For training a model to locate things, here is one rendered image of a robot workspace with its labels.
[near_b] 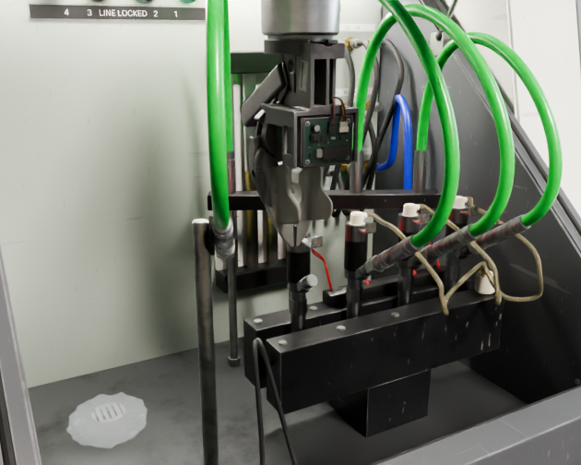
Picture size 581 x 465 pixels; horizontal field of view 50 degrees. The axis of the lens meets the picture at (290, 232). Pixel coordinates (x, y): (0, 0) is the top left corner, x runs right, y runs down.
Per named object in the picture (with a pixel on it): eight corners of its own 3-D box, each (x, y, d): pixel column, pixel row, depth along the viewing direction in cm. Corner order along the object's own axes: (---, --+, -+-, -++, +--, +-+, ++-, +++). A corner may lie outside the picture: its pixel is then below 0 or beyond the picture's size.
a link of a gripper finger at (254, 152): (256, 208, 64) (254, 121, 62) (250, 204, 65) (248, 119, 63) (296, 202, 66) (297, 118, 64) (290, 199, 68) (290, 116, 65)
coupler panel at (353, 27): (319, 205, 102) (322, 1, 93) (308, 200, 105) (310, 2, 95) (384, 195, 108) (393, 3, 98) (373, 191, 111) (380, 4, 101)
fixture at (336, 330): (280, 468, 73) (280, 351, 69) (245, 423, 82) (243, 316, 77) (494, 393, 89) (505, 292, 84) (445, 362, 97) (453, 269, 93)
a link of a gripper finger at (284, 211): (289, 263, 63) (289, 172, 60) (262, 246, 67) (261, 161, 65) (315, 257, 64) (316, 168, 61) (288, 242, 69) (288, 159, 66)
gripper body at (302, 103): (290, 176, 58) (290, 40, 54) (251, 160, 65) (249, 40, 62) (359, 168, 62) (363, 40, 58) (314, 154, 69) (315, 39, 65)
